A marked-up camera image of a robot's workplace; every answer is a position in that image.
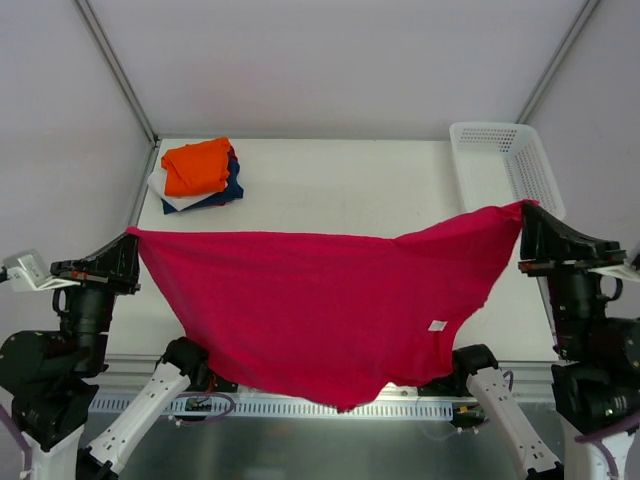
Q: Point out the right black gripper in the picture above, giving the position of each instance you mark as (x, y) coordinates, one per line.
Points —
(570, 259)

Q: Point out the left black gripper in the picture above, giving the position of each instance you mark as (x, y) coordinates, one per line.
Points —
(93, 280)

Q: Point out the crimson red t-shirt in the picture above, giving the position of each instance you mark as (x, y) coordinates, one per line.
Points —
(332, 318)

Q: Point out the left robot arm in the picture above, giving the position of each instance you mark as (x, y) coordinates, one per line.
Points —
(49, 372)

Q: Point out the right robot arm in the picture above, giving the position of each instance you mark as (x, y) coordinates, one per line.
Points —
(595, 383)

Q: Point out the white plastic basket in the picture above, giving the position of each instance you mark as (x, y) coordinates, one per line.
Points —
(500, 163)

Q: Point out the folded orange t-shirt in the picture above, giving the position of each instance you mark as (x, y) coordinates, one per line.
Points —
(197, 169)

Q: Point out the folded blue t-shirt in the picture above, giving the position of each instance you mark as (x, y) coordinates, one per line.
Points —
(233, 191)

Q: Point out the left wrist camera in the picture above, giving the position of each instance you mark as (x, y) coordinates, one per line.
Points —
(26, 271)

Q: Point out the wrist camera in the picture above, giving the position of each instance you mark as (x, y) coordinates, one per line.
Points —
(26, 271)
(620, 265)

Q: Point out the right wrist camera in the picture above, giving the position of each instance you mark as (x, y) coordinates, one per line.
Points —
(620, 265)

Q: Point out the aluminium mounting rail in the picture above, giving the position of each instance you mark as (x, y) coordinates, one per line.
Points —
(128, 374)

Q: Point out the left aluminium frame post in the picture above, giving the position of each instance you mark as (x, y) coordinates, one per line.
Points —
(103, 44)

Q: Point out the aluminium frame post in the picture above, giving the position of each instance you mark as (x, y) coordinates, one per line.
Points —
(569, 40)
(103, 44)

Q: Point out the white slotted cable duct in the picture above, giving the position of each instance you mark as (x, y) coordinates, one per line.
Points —
(419, 410)

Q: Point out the right aluminium frame post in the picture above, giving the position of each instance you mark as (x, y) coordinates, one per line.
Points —
(569, 40)

